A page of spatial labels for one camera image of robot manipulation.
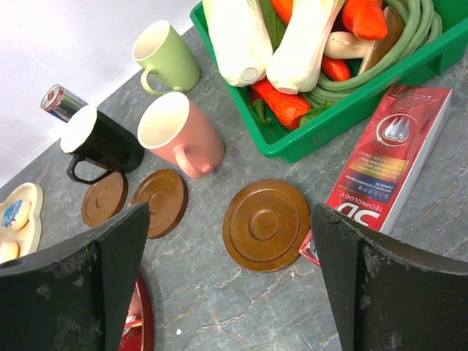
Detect toy bok choy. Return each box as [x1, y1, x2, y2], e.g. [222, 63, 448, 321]
[266, 0, 344, 94]

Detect cream three-tier dessert stand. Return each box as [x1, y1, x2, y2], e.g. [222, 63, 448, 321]
[1, 182, 43, 258]

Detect toy red pepper right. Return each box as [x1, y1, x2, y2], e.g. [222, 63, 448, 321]
[341, 0, 388, 40]

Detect black mug white inside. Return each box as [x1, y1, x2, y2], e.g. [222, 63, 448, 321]
[60, 105, 145, 185]

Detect brown wooden coaster left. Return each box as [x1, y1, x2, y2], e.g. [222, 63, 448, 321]
[81, 173, 128, 227]

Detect toy brown mushroom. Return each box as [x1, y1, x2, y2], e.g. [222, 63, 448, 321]
[324, 6, 404, 75]

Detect toy orange carrot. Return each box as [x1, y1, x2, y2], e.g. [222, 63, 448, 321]
[249, 78, 311, 130]
[271, 0, 293, 25]

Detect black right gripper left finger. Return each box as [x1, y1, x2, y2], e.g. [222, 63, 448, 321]
[1, 203, 150, 350]

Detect brown wooden coaster right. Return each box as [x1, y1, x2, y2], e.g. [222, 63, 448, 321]
[222, 179, 310, 273]

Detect toy orange carrot upper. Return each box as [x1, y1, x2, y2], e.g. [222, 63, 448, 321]
[271, 0, 293, 25]

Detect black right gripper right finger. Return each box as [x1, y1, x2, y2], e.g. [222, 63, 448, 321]
[311, 203, 467, 350]

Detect toy orange carrot lower left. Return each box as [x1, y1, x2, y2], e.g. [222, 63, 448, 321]
[249, 78, 311, 130]

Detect blue frosted donut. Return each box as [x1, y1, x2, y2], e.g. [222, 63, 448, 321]
[1, 200, 31, 231]

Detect green plastic crate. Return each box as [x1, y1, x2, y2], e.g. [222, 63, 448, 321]
[189, 0, 468, 165]

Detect salmon pink swirl roll cake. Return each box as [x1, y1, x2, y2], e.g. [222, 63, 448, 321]
[124, 288, 143, 333]

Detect toy green long beans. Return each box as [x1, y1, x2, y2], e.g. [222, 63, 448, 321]
[301, 0, 442, 105]

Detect light green mug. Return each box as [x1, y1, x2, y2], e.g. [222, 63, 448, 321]
[132, 20, 201, 96]

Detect brown wooden coaster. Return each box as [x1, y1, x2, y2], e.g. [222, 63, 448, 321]
[222, 179, 310, 273]
[130, 169, 188, 239]
[81, 173, 128, 227]

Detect pink mug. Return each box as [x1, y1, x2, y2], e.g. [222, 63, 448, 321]
[137, 92, 224, 179]

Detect plain white donut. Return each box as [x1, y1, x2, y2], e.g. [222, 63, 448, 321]
[0, 242, 20, 264]

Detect red bull can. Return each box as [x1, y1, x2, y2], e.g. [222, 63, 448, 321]
[40, 84, 88, 123]

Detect toy napa cabbage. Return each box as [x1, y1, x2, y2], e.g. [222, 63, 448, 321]
[202, 0, 273, 87]

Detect round red lacquer tray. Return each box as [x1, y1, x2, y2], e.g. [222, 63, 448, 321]
[118, 273, 154, 351]

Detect brown wooden coaster middle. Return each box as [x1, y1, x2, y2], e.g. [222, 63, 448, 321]
[130, 169, 188, 239]

